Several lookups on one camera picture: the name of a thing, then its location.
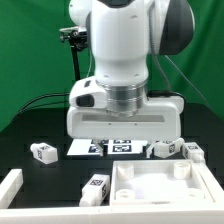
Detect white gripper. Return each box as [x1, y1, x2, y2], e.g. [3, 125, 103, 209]
[66, 79, 185, 159]

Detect white square tabletop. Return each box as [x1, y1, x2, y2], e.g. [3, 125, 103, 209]
[109, 160, 215, 206]

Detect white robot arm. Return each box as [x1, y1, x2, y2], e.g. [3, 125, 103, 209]
[67, 0, 194, 145]

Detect white sheet with tags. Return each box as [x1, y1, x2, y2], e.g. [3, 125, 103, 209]
[67, 139, 147, 156]

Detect white U-shaped fence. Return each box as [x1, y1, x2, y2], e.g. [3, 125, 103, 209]
[0, 162, 224, 224]

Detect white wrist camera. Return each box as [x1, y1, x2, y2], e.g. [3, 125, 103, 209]
[69, 76, 107, 109]

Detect black cables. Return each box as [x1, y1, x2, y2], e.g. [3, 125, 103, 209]
[16, 91, 73, 116]

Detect camera on black stand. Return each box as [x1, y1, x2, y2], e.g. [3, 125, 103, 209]
[59, 26, 88, 81]

